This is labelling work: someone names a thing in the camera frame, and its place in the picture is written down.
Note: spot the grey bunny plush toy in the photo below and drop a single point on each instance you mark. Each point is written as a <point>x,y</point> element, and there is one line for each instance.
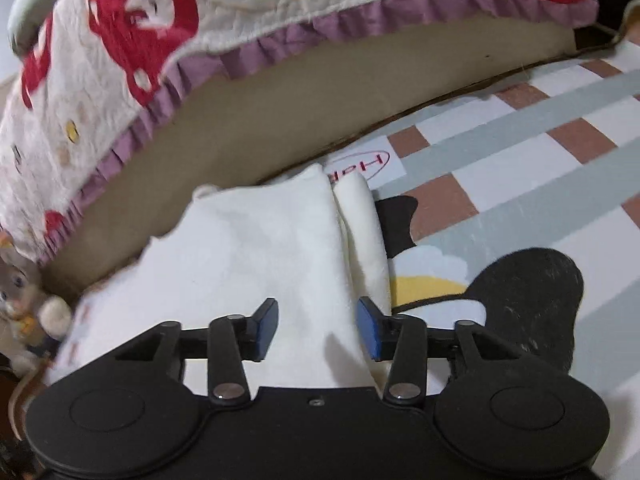
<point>38,321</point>

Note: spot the white quilt with red bears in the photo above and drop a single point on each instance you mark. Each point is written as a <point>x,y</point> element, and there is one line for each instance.
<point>98,76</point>

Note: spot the checkered floor rug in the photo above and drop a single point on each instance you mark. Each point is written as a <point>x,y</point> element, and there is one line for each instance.
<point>510,222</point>

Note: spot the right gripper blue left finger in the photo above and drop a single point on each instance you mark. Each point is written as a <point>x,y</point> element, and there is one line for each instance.
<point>231,340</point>

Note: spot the beige bed base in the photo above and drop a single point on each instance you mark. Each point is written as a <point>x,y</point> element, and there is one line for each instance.
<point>207,127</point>

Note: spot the cream fleece zip jacket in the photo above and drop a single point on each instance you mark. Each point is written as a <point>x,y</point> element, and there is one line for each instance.
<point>313,245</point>

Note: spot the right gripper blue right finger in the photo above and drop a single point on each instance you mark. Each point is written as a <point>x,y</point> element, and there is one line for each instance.
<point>400,340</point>

